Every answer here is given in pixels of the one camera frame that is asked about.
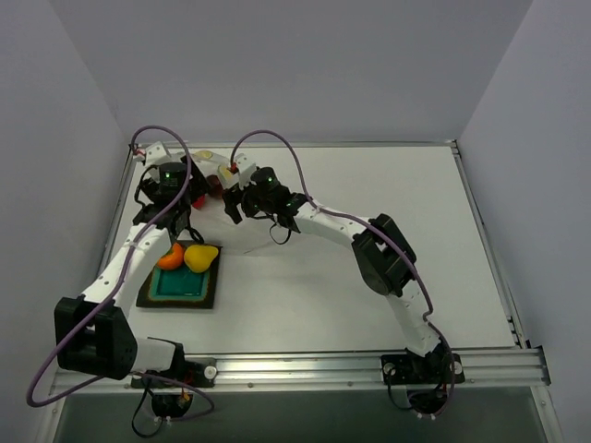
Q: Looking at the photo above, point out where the red fake apple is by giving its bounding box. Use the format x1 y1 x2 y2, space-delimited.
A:
192 195 207 210

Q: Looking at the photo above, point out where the dark brown fake fruit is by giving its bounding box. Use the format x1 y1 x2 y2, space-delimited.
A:
206 174 223 199

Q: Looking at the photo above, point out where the translucent white plastic bag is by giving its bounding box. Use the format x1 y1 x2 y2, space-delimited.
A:
181 150 239 197

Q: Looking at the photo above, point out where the orange fake persimmon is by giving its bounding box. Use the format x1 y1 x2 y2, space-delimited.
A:
156 243 185 271

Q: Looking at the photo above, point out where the yellow fake pear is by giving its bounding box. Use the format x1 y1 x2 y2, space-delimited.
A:
184 245 219 273

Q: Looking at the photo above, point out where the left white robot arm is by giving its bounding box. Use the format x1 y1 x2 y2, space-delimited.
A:
54 155 208 387

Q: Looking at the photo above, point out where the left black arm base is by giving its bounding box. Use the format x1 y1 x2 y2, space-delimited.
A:
131 358 218 424

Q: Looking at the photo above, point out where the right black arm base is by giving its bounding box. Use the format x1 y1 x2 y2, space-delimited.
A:
380 353 466 420

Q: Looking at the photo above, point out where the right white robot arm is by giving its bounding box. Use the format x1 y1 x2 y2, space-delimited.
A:
218 163 451 381

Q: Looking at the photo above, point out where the square teal ceramic plate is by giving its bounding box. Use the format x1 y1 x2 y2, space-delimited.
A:
135 240 222 309

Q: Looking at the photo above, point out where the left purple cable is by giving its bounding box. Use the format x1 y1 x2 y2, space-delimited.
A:
26 124 216 424

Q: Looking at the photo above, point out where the purple cable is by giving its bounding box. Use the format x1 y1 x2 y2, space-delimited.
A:
230 128 456 416
26 124 216 424

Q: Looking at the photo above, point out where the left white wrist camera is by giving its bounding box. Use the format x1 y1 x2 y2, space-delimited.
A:
133 142 172 167

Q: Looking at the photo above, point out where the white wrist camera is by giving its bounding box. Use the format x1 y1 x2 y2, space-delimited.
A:
231 154 258 189
133 142 172 167

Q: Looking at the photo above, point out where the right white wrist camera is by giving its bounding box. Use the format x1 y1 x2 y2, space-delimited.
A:
231 154 258 189

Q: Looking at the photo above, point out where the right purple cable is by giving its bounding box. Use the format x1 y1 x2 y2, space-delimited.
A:
230 128 456 416

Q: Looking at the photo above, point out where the aluminium front rail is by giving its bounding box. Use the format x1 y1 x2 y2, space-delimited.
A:
50 348 551 393

